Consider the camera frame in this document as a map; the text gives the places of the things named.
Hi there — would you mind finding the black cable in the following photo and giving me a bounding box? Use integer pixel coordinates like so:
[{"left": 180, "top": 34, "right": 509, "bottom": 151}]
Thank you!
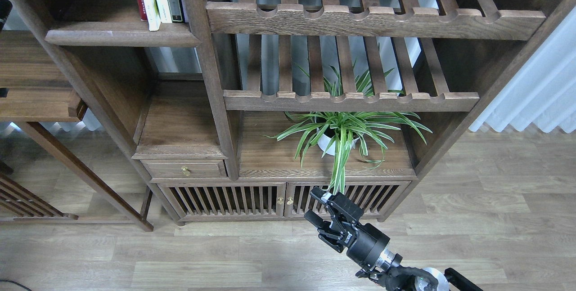
[{"left": 0, "top": 279, "right": 32, "bottom": 291}]

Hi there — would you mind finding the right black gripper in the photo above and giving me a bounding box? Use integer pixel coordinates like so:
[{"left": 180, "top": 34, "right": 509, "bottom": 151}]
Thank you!
[{"left": 304, "top": 186, "right": 402, "bottom": 274}]

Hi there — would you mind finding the dark wooden bookshelf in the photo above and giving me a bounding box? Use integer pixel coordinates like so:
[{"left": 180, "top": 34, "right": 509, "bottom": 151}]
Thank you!
[{"left": 10, "top": 0, "right": 575, "bottom": 224}]

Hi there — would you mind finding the white plant pot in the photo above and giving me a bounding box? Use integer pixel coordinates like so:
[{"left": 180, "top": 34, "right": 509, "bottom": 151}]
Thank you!
[{"left": 317, "top": 122, "right": 358, "bottom": 157}]

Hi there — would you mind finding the wooden side table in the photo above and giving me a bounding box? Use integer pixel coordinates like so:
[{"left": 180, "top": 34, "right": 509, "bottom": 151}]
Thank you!
[{"left": 1, "top": 31, "right": 153, "bottom": 232}]

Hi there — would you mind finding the brass drawer knob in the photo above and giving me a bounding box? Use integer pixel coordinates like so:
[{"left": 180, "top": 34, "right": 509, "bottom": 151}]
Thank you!
[{"left": 181, "top": 166, "right": 191, "bottom": 176}]

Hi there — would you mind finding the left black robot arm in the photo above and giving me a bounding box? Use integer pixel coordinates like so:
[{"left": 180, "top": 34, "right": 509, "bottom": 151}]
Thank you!
[{"left": 0, "top": 0, "right": 13, "bottom": 98}]

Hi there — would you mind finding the green spider plant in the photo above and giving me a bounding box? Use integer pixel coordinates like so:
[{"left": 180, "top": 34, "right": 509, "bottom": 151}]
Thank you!
[{"left": 265, "top": 59, "right": 433, "bottom": 197}]

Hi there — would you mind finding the wooden slatted rack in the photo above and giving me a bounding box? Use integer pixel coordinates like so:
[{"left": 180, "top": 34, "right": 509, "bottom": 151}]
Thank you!
[{"left": 0, "top": 162, "right": 79, "bottom": 220}]

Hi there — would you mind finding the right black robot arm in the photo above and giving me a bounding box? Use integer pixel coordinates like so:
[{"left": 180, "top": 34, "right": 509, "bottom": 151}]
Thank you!
[{"left": 305, "top": 187, "right": 480, "bottom": 291}]

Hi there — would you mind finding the white curtain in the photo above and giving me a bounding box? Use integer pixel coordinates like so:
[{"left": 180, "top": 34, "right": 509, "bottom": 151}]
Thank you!
[{"left": 469, "top": 9, "right": 576, "bottom": 133}]

